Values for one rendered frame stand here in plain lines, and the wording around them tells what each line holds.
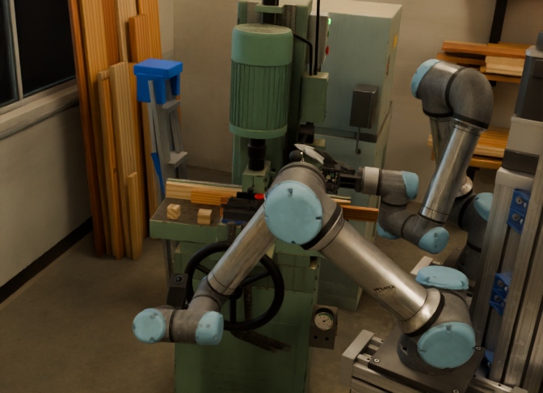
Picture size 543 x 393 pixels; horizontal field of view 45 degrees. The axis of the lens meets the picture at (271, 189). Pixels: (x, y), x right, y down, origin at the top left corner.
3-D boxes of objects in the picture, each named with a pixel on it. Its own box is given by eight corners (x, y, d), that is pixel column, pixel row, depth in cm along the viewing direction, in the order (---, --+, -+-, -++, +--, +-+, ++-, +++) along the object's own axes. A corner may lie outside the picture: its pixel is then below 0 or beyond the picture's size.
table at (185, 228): (138, 251, 192) (137, 234, 190) (167, 209, 220) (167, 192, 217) (345, 276, 186) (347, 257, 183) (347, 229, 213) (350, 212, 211)
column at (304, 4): (229, 209, 232) (236, -1, 203) (240, 185, 252) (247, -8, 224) (292, 216, 229) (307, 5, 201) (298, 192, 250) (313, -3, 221)
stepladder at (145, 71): (158, 315, 311) (126, 67, 267) (179, 288, 333) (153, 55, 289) (190, 318, 307) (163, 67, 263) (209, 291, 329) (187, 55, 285)
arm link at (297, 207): (481, 312, 145) (296, 152, 137) (491, 353, 131) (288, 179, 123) (440, 343, 149) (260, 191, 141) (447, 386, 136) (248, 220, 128)
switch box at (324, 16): (305, 63, 217) (309, 14, 211) (308, 57, 226) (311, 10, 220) (323, 65, 216) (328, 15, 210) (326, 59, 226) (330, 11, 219)
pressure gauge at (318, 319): (312, 334, 198) (313, 311, 195) (313, 327, 202) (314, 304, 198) (332, 336, 198) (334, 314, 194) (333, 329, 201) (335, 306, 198)
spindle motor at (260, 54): (223, 137, 193) (226, 31, 181) (234, 120, 209) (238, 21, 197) (283, 143, 191) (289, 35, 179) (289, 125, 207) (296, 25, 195)
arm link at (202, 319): (226, 297, 153) (181, 293, 155) (216, 324, 143) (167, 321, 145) (228, 325, 156) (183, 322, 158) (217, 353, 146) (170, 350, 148)
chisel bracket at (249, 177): (241, 199, 204) (242, 174, 201) (248, 182, 217) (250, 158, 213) (264, 201, 203) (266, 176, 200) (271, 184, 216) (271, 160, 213)
